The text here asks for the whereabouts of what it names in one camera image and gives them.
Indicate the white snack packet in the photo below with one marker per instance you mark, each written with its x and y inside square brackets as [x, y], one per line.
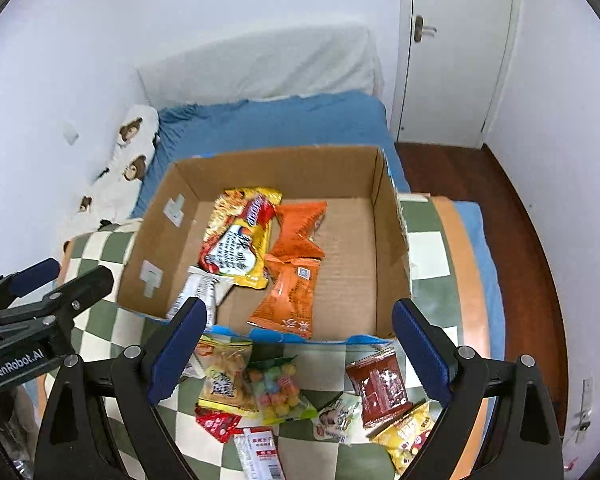
[200, 287]

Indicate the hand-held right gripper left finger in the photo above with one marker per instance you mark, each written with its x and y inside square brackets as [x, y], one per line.
[177, 350]

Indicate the orange snack packet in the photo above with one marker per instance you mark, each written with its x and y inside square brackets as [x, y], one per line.
[285, 300]
[297, 230]

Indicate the low wall socket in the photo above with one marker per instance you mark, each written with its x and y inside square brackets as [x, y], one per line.
[586, 410]

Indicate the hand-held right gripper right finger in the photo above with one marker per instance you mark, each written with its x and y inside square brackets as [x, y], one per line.
[422, 350]

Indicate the large yellow noodle packet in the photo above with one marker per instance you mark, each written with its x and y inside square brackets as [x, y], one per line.
[235, 250]

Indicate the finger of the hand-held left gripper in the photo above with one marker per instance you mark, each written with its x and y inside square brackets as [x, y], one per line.
[87, 285]
[32, 276]

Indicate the green white checkered mat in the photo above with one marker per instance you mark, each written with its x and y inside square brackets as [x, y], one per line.
[430, 255]

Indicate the small white face packet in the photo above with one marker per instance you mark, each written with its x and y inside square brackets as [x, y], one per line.
[337, 417]

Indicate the white bear print pillow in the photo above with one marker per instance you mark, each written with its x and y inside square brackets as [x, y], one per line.
[125, 170]

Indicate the dark red snack packet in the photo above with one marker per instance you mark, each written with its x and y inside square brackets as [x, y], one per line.
[380, 385]

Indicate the white door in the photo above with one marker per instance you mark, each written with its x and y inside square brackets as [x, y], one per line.
[455, 60]

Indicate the yellow clear snack packet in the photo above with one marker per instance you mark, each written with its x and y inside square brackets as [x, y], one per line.
[225, 385]

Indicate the white padded headboard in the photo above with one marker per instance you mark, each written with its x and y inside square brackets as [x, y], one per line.
[260, 65]

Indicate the yellow red snack packet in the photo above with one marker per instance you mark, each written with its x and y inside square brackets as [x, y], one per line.
[405, 435]

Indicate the cardboard box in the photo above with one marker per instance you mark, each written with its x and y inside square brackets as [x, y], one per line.
[350, 260]

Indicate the white red strip packet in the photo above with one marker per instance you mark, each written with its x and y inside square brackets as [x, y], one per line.
[260, 455]

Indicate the colourful candy bag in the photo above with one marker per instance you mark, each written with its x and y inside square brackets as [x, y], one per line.
[277, 390]

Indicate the small red snack packet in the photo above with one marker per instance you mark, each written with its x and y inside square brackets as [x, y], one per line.
[219, 422]

